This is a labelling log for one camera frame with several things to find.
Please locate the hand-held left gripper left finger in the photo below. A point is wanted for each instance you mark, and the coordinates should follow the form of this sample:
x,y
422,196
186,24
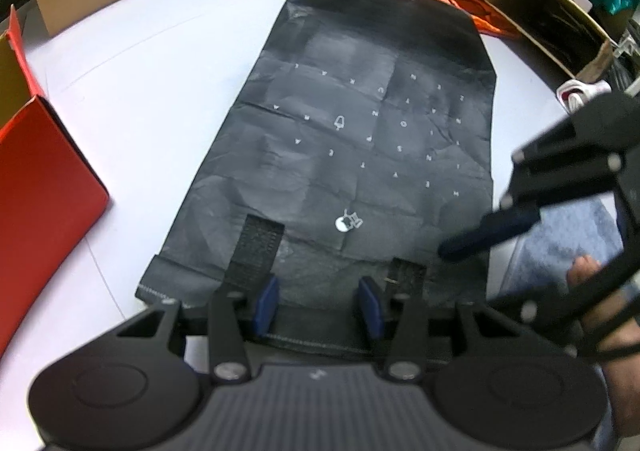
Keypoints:
x,y
265,306

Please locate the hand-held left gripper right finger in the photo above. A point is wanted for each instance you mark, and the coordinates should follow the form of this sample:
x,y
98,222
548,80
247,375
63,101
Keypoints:
x,y
370,306

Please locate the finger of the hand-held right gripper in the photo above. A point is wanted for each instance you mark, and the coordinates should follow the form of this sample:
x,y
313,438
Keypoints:
x,y
490,231
527,313

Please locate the black shopping bag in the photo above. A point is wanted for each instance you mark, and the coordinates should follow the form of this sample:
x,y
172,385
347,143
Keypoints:
x,y
350,156

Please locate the red shoe box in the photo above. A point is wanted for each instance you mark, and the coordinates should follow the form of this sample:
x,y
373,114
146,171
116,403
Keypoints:
x,y
45,191

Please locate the person's right forearm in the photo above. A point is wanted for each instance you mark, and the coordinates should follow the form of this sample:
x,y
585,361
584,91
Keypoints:
x,y
625,411

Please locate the person's right hand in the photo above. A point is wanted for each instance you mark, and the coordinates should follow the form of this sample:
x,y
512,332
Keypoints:
x,y
582,275

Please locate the white red object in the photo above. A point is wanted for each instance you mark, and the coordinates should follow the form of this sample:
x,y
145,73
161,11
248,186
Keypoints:
x,y
580,91

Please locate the blue grey cloth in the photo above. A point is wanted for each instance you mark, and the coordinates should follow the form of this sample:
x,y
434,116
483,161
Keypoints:
x,y
565,241

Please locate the open cardboard box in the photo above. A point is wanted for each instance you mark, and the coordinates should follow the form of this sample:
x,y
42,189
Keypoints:
x,y
540,6

